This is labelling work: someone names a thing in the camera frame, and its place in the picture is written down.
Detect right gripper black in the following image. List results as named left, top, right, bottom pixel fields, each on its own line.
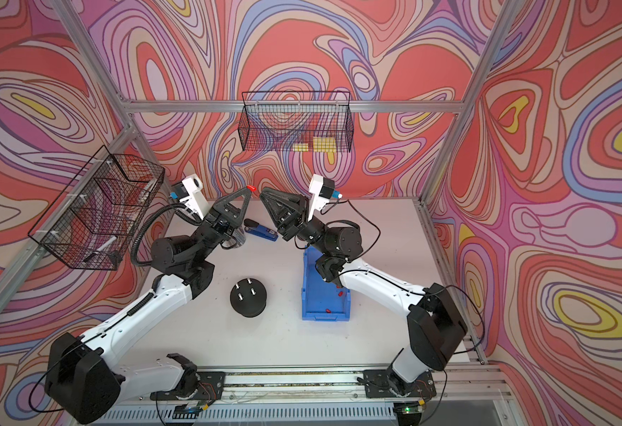
left=260, top=188, right=331, bottom=256

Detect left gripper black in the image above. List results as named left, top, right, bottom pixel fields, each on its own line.
left=185, top=195, right=247, bottom=269

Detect blue plastic bin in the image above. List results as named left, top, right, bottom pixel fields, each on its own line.
left=301, top=248, right=351, bottom=322

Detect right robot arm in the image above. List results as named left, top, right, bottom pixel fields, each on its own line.
left=260, top=188, right=468, bottom=397

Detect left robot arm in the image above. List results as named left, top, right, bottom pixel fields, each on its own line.
left=40, top=186, right=255, bottom=424

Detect black round screw base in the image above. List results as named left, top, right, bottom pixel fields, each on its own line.
left=229, top=278, right=268, bottom=318

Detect blue black stapler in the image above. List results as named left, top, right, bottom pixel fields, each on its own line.
left=243, top=218, right=279, bottom=241

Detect yellow sticky note pad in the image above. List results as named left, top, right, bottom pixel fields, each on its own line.
left=312, top=137, right=337, bottom=153

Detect white marker in basket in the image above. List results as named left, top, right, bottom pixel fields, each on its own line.
left=84, top=236, right=117, bottom=263

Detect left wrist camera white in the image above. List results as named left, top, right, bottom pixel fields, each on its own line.
left=170, top=174, right=211, bottom=219

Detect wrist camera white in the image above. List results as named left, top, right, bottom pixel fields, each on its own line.
left=307, top=174, right=343, bottom=221
left=170, top=174, right=211, bottom=219

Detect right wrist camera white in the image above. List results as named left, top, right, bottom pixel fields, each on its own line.
left=307, top=174, right=343, bottom=221

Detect black wire basket back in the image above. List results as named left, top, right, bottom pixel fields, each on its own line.
left=237, top=90, right=354, bottom=154

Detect black wire basket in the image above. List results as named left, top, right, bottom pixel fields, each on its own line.
left=237, top=90, right=354, bottom=154
left=28, top=147, right=165, bottom=271

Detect black wire basket left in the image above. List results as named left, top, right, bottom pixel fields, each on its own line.
left=28, top=147, right=165, bottom=271

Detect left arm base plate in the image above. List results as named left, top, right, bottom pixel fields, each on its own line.
left=150, top=371, right=226, bottom=402

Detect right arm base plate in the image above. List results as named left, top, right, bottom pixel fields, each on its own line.
left=357, top=369, right=437, bottom=400

